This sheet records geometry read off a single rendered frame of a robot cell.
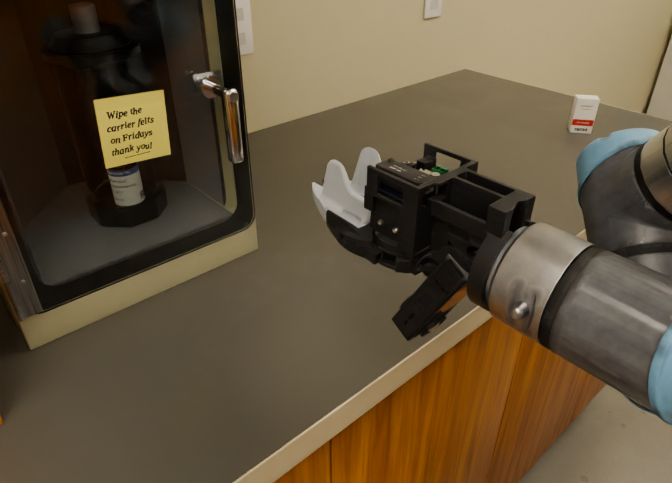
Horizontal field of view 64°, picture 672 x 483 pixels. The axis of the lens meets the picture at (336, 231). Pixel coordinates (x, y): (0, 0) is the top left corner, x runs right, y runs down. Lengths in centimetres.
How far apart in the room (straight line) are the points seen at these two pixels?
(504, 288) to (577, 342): 5
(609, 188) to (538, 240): 12
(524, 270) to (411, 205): 9
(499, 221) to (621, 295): 8
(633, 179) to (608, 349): 16
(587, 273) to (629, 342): 4
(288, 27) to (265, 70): 11
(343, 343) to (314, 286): 12
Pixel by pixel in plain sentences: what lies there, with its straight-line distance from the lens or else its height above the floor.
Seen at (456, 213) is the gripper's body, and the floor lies 120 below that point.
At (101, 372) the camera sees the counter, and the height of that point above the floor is 94.
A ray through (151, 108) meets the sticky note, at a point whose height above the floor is 119.
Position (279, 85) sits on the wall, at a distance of 129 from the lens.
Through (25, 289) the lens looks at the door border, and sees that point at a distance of 67.
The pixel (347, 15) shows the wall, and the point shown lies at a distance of 139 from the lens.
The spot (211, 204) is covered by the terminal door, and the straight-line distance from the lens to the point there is 71.
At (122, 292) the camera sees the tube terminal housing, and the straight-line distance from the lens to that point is 73.
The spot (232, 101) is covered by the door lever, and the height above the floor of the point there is 120.
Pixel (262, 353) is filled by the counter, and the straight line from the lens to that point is 64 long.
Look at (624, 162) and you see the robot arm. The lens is 47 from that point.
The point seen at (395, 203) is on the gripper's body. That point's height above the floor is 120.
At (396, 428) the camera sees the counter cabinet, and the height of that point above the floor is 76.
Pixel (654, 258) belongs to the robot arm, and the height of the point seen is 117.
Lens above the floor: 139
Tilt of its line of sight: 32 degrees down
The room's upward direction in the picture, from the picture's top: straight up
